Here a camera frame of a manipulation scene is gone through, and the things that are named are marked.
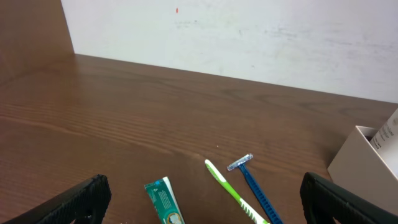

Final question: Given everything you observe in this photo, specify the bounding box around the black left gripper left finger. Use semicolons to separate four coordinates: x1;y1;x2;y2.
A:
6;174;111;224

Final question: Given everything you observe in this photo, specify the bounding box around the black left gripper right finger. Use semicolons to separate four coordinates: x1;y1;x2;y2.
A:
300;172;397;224

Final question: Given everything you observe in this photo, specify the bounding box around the white cream tube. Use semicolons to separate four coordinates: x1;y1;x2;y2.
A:
370;110;398;176

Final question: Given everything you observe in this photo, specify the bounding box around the white cardboard box pink inside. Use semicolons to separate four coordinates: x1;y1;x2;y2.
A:
328;126;397;215

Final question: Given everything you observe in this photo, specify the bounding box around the blue disposable razor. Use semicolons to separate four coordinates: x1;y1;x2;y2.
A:
227;153;283;224

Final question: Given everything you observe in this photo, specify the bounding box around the green white toothbrush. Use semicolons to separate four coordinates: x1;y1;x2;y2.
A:
205;159;270;224

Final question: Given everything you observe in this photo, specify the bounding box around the green toothpaste tube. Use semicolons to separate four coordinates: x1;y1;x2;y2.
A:
144;177;185;224

